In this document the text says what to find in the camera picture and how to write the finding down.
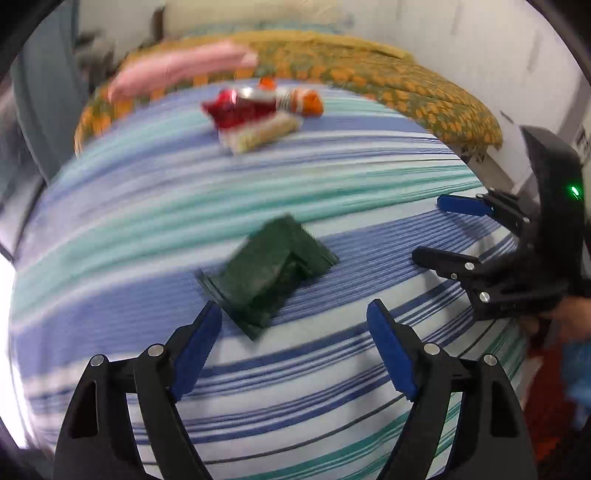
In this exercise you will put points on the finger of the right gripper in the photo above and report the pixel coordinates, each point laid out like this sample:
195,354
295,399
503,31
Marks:
466,272
480,207

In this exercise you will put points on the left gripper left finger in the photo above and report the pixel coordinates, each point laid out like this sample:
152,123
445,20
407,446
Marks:
96,439

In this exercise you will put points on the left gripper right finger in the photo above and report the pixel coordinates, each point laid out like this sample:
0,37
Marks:
491,439

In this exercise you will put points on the dark green wrapper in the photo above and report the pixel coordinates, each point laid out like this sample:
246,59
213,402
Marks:
259,278

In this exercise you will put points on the orange snack wrapper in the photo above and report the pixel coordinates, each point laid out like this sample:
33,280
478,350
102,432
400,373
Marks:
302,101

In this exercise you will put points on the crushed red soda can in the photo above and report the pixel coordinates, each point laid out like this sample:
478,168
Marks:
234,107

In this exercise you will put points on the person's right hand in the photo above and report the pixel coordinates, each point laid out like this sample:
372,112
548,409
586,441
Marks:
572,315

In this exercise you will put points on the white wardrobe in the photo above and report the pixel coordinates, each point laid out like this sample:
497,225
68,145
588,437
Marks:
503,52

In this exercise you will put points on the orange floral green quilt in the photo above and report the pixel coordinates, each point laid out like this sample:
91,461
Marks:
377,71

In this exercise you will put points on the folded pink striped blanket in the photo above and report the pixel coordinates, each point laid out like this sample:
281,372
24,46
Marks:
161,70

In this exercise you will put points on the teal blue curtain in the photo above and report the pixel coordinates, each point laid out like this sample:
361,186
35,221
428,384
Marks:
49,90

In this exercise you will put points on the cream padded headboard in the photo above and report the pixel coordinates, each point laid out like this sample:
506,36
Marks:
200,17

